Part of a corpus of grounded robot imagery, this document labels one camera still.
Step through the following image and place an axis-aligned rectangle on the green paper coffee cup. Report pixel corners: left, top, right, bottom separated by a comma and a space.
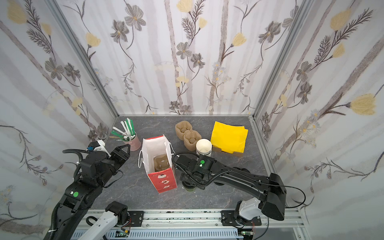
184, 185, 196, 192

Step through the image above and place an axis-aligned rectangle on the red white paper bag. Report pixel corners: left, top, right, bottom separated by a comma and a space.
138, 135, 178, 193

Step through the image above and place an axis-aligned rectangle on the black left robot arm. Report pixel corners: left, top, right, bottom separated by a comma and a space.
44, 142, 131, 240

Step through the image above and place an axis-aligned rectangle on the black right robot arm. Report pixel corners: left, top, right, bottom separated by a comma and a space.
172, 152, 290, 229

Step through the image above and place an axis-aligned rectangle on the pink straw holder cup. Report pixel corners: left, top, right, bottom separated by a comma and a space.
124, 135, 141, 152

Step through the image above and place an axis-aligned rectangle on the stack of paper cups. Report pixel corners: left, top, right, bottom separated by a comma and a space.
196, 139, 213, 157

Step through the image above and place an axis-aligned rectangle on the brown cardboard napkin holder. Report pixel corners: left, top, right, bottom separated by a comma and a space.
212, 146, 244, 158

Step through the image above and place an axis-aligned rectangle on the brown pulp cup carrier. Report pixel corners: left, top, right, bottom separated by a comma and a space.
175, 121, 202, 152

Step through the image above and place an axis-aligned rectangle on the yellow napkin stack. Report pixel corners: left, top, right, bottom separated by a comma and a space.
211, 122, 249, 154

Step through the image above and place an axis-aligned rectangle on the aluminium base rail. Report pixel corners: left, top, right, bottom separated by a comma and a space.
55, 208, 310, 240

